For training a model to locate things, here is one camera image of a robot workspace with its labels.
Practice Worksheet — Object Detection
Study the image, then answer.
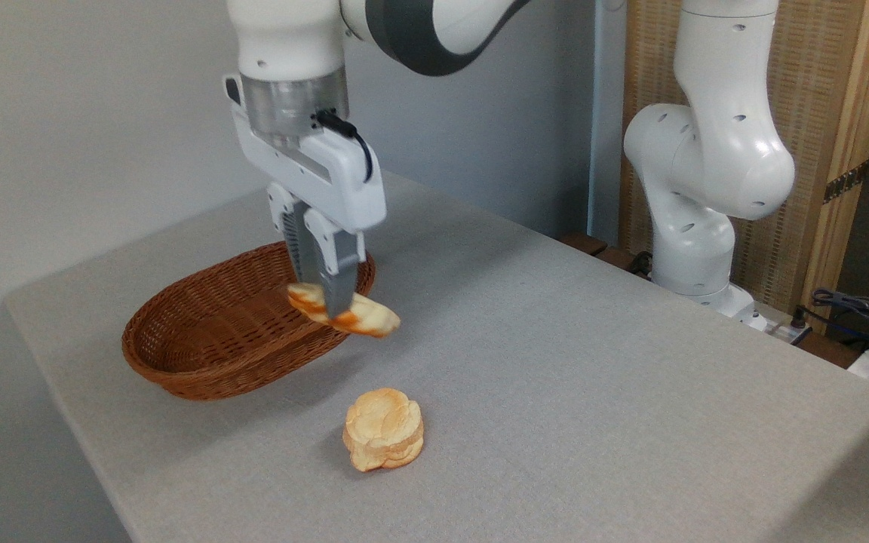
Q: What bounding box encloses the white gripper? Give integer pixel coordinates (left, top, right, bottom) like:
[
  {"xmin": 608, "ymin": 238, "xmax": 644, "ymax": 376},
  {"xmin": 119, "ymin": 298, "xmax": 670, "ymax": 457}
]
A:
[{"xmin": 223, "ymin": 73, "xmax": 388, "ymax": 318}]

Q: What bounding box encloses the long braided bread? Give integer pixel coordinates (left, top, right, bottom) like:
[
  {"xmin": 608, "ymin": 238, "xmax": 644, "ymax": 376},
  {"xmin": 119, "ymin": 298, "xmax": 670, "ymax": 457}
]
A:
[{"xmin": 287, "ymin": 283, "xmax": 401, "ymax": 339}]

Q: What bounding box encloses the brown wicker basket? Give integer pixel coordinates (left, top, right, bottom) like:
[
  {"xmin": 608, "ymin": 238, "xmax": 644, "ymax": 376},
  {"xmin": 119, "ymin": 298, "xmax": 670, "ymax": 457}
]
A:
[{"xmin": 121, "ymin": 241, "xmax": 376, "ymax": 401}]

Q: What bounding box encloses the round flower-shaped bread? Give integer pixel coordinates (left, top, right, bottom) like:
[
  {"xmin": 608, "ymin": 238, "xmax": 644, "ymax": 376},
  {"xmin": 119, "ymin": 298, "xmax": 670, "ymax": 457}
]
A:
[{"xmin": 342, "ymin": 388, "xmax": 425, "ymax": 474}]

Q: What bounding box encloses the silver metal wrist flange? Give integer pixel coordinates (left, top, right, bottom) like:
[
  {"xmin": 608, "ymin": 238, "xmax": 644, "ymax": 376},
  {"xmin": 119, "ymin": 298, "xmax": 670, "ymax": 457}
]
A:
[{"xmin": 241, "ymin": 66, "xmax": 350, "ymax": 149}]

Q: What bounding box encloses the dark brown wooden board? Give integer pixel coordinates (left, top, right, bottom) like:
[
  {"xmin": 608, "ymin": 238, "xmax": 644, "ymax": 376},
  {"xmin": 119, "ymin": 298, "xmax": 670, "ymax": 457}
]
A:
[{"xmin": 557, "ymin": 232, "xmax": 654, "ymax": 281}]

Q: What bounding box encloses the wooden folding screen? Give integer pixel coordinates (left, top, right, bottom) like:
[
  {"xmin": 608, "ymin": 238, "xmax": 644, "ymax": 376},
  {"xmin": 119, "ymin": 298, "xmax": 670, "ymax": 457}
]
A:
[{"xmin": 619, "ymin": 0, "xmax": 869, "ymax": 333}]

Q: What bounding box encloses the dark metal screen hinge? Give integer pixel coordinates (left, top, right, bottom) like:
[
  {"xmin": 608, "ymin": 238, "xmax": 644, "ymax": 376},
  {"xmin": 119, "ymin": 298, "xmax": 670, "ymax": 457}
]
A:
[{"xmin": 822, "ymin": 160, "xmax": 869, "ymax": 205}]

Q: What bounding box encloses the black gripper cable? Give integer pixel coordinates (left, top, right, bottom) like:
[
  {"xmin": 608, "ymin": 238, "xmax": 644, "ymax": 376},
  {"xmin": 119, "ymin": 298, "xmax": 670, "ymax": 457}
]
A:
[{"xmin": 314, "ymin": 110, "xmax": 375, "ymax": 184}]

